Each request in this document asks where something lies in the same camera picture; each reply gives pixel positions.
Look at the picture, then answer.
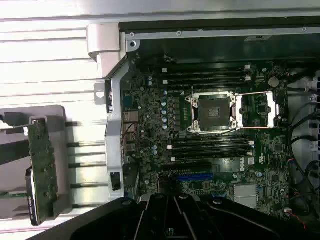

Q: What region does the silver chipset heat sink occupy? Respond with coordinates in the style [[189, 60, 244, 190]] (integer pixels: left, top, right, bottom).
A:
[[233, 184, 259, 209]]

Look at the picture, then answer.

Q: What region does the blue expansion slot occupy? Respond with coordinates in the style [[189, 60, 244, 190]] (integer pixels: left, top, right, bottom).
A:
[[177, 174, 214, 183]]

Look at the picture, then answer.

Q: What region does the black RAM slot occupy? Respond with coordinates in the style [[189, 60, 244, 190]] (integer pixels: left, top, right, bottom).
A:
[[161, 65, 252, 74], [166, 72, 247, 79], [167, 140, 255, 150], [172, 134, 251, 142], [166, 83, 247, 91], [169, 152, 255, 163], [162, 76, 252, 85], [172, 147, 251, 156]]

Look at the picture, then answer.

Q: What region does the green RAM stick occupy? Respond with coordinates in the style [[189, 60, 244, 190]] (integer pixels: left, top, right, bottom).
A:
[[0, 191, 27, 200]]

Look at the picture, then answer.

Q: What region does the grey parts rack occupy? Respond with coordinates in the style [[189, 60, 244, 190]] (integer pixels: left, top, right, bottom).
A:
[[0, 104, 75, 221]]

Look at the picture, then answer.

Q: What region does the CPU socket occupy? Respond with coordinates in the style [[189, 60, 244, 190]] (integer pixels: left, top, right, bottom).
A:
[[186, 91, 238, 134]]

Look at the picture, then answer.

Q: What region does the green motherboard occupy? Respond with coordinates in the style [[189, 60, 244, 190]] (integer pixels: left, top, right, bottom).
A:
[[121, 56, 311, 226]]

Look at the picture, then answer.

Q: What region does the metal socket cover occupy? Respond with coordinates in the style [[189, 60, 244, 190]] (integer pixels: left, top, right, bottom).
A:
[[236, 91, 280, 130]]

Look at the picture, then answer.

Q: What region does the dark grey open PC case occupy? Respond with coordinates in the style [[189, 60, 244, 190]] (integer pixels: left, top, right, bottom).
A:
[[94, 17, 320, 240]]

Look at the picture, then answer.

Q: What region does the grey corner bracket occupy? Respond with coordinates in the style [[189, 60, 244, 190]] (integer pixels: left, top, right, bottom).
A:
[[86, 22, 126, 80]]

